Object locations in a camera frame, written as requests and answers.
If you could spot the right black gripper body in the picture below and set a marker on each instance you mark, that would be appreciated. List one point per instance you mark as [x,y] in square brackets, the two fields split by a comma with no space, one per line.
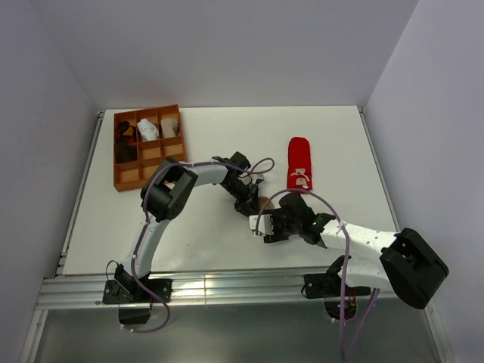
[283,227]

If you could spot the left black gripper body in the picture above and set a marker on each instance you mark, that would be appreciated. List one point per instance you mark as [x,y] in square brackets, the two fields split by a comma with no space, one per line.
[242,195]

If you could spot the tan ribbed sock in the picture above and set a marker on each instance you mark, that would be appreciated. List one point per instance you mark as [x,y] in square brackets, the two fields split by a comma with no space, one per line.
[263,201]

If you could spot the red patterned sock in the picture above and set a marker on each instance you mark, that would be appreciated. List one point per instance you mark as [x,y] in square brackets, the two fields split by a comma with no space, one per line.
[299,168]

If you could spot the dark brown striped sock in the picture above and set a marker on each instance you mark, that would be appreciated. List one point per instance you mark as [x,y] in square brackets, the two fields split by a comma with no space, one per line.
[125,153]

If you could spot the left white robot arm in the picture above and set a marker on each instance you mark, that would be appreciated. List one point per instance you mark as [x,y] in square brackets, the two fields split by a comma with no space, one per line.
[164,197]

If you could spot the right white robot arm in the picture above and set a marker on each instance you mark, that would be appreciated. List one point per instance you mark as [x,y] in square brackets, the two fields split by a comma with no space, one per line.
[398,261]

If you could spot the beige rolled sock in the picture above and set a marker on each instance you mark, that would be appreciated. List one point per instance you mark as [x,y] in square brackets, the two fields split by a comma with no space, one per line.
[169,127]

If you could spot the white rolled sock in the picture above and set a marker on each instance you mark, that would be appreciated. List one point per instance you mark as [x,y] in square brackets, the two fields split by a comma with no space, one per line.
[147,130]

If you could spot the orange compartment tray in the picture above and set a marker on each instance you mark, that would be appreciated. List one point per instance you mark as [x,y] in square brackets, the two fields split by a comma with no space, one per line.
[133,175]

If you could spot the black red rolled sock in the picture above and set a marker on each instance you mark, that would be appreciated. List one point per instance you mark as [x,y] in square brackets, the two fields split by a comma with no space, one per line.
[125,133]

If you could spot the aluminium front rail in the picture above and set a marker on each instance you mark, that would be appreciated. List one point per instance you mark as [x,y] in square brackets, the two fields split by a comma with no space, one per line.
[194,288]

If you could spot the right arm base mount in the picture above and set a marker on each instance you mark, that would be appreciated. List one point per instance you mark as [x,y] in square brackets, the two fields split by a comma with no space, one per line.
[327,286]

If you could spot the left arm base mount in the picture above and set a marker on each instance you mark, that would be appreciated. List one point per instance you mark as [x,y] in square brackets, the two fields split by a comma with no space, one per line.
[123,289]

